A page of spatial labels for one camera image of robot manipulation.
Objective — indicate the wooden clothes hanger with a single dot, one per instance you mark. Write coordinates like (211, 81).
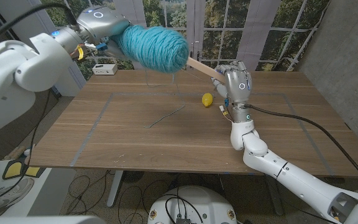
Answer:
(204, 69)

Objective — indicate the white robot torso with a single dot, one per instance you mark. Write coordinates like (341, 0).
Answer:
(207, 202)

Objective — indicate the teal yarn skein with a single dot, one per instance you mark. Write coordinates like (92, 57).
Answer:
(154, 46)

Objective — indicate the small white floor object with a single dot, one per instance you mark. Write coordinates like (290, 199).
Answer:
(28, 152)

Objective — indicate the dark round floor object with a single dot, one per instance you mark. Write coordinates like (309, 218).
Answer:
(133, 176)

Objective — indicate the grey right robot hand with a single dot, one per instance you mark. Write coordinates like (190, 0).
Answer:
(239, 87)

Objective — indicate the yellow lemon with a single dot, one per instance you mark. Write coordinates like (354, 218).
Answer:
(207, 99)

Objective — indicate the white power strip box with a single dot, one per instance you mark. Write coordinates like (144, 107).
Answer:
(104, 69)

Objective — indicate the grey table leg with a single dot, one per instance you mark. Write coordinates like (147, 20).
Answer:
(275, 202)

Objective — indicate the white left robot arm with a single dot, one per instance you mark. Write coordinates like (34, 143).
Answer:
(11, 77)

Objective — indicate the printed window backdrop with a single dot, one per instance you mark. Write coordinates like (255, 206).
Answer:
(228, 40)

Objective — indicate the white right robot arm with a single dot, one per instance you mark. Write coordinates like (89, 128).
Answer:
(291, 180)

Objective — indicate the wooden floor stick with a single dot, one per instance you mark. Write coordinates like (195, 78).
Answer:
(15, 152)

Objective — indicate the white table leg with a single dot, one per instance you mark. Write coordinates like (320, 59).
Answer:
(115, 189)

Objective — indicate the grey sneaker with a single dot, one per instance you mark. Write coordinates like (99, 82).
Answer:
(11, 194)

